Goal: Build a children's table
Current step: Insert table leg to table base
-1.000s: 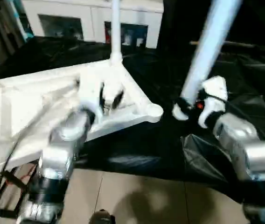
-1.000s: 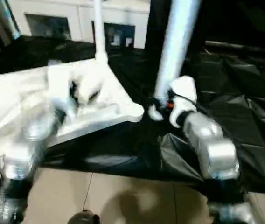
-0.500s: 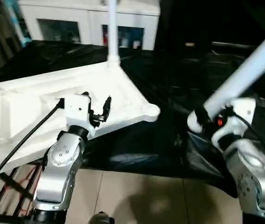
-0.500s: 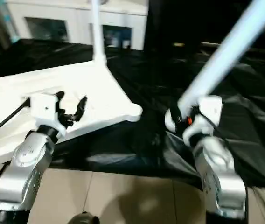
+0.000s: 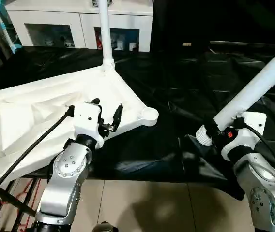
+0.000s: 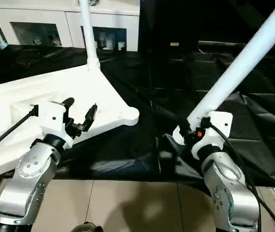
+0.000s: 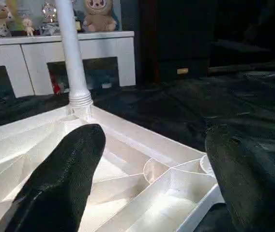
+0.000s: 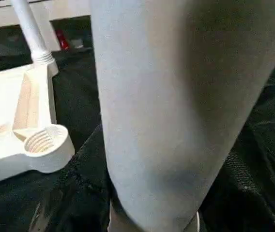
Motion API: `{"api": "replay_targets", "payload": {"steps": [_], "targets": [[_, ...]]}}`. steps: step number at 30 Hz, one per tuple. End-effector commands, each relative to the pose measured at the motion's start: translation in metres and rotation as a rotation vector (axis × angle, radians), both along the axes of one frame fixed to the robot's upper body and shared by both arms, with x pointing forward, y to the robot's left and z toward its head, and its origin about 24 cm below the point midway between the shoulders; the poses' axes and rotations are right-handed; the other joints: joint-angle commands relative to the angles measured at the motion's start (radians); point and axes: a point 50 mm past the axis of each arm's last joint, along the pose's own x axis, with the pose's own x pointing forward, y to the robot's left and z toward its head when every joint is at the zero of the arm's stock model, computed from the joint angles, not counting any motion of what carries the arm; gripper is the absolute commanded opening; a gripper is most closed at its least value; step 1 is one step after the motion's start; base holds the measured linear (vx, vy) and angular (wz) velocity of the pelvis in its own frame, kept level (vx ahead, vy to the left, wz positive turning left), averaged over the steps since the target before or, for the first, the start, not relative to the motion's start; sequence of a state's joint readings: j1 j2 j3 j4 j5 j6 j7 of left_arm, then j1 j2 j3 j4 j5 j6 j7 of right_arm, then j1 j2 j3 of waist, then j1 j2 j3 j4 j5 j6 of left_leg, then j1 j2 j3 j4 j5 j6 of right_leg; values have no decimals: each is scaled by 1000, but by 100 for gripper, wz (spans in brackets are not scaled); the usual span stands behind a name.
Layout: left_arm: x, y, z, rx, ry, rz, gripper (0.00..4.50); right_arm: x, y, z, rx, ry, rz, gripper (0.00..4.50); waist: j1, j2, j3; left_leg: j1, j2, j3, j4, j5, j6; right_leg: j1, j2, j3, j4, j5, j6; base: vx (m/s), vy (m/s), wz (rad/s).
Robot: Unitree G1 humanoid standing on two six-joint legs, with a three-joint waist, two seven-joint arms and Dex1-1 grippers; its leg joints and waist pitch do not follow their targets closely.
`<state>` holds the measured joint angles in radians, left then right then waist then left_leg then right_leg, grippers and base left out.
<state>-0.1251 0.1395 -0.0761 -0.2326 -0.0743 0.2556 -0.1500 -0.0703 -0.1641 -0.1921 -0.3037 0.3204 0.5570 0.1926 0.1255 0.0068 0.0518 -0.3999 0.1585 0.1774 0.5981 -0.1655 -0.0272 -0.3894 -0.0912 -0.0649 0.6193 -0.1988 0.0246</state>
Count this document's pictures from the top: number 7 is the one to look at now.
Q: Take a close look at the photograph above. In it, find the black work mat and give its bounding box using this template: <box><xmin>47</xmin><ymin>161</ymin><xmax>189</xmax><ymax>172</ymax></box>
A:
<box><xmin>0</xmin><ymin>70</ymin><xmax>275</xmax><ymax>232</ymax></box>

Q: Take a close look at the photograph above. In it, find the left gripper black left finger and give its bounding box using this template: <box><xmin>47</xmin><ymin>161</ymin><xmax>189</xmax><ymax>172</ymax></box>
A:
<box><xmin>0</xmin><ymin>124</ymin><xmax>107</xmax><ymax>232</ymax></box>

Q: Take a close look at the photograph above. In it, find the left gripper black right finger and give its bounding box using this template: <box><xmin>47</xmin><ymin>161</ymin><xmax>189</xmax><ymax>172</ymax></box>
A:
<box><xmin>204</xmin><ymin>124</ymin><xmax>275</xmax><ymax>232</ymax></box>

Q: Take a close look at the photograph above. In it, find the white glass-door cabinet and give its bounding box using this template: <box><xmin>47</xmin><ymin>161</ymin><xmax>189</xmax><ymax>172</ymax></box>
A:
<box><xmin>0</xmin><ymin>31</ymin><xmax>136</xmax><ymax>98</ymax></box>

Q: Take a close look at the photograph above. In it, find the white plastic table top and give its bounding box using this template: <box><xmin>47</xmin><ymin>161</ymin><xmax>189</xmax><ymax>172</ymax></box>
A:
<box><xmin>0</xmin><ymin>104</ymin><xmax>226</xmax><ymax>232</ymax></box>

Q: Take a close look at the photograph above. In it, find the brown plush bear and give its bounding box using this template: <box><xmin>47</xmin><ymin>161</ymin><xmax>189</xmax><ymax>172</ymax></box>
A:
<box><xmin>82</xmin><ymin>0</ymin><xmax>119</xmax><ymax>33</ymax></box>

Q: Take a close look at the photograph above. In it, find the white plastic table leg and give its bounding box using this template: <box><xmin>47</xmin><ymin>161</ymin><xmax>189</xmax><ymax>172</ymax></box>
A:
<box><xmin>54</xmin><ymin>0</ymin><xmax>94</xmax><ymax>109</ymax></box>

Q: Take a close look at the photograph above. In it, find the small doll figurine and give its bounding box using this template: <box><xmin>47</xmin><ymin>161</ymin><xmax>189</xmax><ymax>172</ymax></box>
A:
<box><xmin>23</xmin><ymin>17</ymin><xmax>36</xmax><ymax>37</ymax></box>

